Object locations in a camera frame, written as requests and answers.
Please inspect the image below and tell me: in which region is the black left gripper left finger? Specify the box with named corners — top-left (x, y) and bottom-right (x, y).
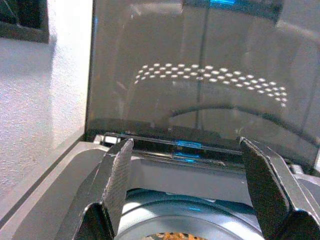
top-left (55, 137), bottom-right (135, 240)

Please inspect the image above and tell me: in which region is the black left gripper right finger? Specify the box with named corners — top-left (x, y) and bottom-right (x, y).
top-left (239, 136), bottom-right (320, 240)

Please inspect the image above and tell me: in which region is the grey top-load washing machine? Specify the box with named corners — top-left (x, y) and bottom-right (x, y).
top-left (0, 132), bottom-right (320, 240)

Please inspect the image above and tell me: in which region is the orange patterned garment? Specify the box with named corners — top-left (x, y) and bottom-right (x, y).
top-left (142, 231), bottom-right (210, 240)

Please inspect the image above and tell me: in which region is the dark glass washer lid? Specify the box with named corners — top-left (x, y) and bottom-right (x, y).
top-left (84, 0), bottom-right (320, 167)

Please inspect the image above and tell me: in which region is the dark framed wall picture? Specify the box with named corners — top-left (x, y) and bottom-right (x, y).
top-left (0, 0), bottom-right (50, 45)

